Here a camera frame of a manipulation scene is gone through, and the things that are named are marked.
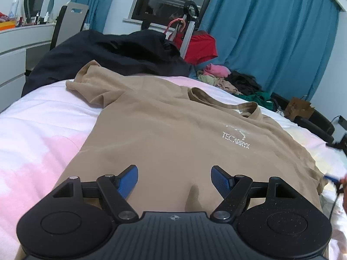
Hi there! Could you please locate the grey chair back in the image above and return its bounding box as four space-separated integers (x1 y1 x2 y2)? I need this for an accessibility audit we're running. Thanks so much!
50 2 89 50

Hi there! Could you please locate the cardboard box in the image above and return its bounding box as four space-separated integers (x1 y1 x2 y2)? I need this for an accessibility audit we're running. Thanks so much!
284 97 315 122

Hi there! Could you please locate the tan t-shirt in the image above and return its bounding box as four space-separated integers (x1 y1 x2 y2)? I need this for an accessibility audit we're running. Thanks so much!
16 59 329 260

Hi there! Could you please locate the white dresser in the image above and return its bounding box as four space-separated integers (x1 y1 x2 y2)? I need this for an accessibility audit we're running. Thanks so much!
1 24 55 111

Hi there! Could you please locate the right blue curtain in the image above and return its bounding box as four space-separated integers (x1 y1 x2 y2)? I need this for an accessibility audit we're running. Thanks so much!
200 0 340 99

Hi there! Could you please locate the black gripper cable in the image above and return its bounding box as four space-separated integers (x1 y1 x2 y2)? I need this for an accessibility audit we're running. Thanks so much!
326 181 344 221

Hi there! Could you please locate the pink clothes hanger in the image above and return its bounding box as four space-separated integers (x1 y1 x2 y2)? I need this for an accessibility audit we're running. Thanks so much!
164 18 187 43

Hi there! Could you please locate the pastel bed sheet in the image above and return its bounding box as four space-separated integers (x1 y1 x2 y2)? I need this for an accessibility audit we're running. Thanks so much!
1 77 346 259

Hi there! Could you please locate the beige patterned garment in pile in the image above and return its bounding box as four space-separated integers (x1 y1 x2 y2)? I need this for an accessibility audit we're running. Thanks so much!
196 70 241 94

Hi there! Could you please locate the dark navy garment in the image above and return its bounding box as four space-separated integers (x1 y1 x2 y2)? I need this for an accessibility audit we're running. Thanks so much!
22 29 193 95

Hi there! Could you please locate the pink garment in pile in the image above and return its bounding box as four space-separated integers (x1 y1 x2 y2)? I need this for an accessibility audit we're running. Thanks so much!
203 63 231 78

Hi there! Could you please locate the red garment on stand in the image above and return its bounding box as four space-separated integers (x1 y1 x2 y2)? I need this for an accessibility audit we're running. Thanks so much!
183 31 218 66

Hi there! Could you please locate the white spray bottle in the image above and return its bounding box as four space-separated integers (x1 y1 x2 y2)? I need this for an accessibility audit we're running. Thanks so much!
8 0 19 19

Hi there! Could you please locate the green garment in pile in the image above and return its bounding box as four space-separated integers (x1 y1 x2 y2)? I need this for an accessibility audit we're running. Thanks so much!
236 92 279 112

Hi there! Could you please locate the silver garment steamer stand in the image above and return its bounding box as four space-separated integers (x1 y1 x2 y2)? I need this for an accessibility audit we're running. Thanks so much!
180 0 199 59

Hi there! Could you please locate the orange box on dresser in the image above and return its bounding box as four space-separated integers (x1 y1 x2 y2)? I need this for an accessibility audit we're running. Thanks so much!
0 20 16 31

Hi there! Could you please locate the black garment in pile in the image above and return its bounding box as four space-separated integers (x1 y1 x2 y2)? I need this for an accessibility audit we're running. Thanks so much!
225 70 263 96

